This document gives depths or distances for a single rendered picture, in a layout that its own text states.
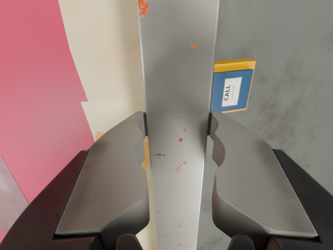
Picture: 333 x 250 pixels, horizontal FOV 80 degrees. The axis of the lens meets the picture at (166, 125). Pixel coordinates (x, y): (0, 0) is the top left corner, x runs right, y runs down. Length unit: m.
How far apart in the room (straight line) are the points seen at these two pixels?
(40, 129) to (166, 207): 0.12
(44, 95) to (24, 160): 0.08
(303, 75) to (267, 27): 0.61
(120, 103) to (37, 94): 0.06
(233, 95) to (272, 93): 1.49
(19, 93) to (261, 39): 1.66
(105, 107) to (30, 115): 0.06
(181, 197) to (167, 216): 0.03
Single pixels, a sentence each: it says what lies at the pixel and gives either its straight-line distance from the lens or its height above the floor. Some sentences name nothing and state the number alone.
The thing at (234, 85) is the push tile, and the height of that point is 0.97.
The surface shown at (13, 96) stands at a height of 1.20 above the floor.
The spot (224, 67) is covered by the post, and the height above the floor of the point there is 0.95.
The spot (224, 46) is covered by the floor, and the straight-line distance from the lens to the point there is 1.59.
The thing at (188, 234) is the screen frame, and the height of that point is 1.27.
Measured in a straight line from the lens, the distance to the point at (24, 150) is 0.22.
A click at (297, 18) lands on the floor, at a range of 1.90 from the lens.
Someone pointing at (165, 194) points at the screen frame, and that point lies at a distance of 0.16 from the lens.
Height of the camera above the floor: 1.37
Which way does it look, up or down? 57 degrees down
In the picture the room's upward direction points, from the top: 154 degrees clockwise
